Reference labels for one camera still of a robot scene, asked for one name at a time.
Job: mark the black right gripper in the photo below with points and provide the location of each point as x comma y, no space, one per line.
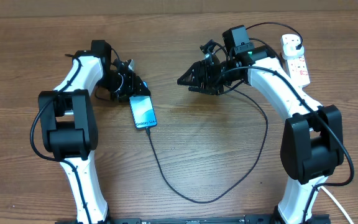
199,70

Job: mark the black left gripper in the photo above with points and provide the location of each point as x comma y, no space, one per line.
130,88

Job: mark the blue Galaxy smartphone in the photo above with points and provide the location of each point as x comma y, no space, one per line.
143,112

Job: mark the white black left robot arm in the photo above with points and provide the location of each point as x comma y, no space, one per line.
65,129

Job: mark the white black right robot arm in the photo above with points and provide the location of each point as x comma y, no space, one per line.
312,144

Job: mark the white charger plug adapter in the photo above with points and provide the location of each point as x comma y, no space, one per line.
290,51

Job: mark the white power strip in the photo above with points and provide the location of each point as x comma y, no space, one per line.
296,68

